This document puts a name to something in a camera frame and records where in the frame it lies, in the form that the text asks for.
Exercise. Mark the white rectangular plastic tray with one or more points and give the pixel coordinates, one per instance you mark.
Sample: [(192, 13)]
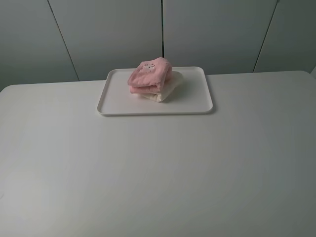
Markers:
[(192, 96)]

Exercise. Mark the cream white towel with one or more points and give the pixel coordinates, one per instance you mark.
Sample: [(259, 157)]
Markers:
[(169, 86)]

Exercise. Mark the pink towel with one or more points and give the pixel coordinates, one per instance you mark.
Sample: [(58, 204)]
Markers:
[(150, 76)]

